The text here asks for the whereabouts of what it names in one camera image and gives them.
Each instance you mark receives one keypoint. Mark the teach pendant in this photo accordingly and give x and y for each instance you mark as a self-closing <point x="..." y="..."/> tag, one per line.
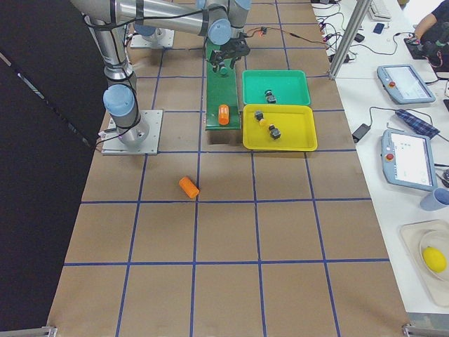
<point x="404" y="85"/>
<point x="407" y="160"/>

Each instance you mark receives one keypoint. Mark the yellow push button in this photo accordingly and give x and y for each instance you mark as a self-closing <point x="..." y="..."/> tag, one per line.
<point x="259" y="116"/>
<point x="274" y="132"/>

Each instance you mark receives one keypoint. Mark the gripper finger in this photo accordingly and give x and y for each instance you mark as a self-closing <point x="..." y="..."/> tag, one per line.
<point x="215" y="58"/>
<point x="233" y="62"/>

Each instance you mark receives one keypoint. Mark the beige tray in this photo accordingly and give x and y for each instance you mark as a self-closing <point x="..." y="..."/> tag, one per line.
<point x="411" y="235"/>

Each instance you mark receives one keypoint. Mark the orange battery cylinder with text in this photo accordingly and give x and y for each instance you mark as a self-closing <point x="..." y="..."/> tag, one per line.
<point x="223" y="115"/>

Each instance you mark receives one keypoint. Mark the white bowl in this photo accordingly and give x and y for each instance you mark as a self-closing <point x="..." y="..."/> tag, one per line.
<point x="437" y="239"/>

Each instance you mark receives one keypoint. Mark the green conveyor belt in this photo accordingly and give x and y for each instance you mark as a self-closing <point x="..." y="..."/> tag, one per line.
<point x="221" y="89"/>

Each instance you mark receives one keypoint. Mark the yellow lemon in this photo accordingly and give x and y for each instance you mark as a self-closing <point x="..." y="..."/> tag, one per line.
<point x="434" y="259"/>

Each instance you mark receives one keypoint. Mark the green tray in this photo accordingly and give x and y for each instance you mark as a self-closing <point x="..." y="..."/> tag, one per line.
<point x="289" y="87"/>

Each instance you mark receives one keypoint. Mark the blue cup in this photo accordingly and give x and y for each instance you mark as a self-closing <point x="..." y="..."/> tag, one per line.
<point x="436" y="200"/>

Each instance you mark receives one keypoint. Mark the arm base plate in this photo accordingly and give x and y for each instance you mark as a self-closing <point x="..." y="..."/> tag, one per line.
<point x="141" y="139"/>
<point x="146" y="37"/>

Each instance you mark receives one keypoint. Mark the yellow tray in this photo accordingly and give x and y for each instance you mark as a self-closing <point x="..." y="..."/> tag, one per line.
<point x="295" y="122"/>

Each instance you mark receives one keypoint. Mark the blue plaid cloth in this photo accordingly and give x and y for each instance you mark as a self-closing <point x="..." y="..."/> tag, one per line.
<point x="419" y="126"/>

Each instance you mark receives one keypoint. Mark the plain orange cylinder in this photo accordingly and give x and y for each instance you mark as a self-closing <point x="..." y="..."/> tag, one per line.
<point x="188" y="187"/>

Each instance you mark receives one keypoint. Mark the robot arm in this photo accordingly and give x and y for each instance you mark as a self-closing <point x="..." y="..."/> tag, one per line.
<point x="117" y="26"/>

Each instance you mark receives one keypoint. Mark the teach pendant near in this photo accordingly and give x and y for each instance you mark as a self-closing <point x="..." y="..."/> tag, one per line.
<point x="407" y="160"/>

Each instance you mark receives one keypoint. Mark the teach pendant far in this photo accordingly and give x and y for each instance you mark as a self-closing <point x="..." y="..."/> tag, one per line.
<point x="404" y="85"/>

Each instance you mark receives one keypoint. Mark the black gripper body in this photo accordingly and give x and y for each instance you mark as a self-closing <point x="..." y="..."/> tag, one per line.
<point x="236" y="47"/>

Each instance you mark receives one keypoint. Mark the aluminium frame post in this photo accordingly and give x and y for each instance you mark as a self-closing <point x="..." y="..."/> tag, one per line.
<point x="355" y="21"/>

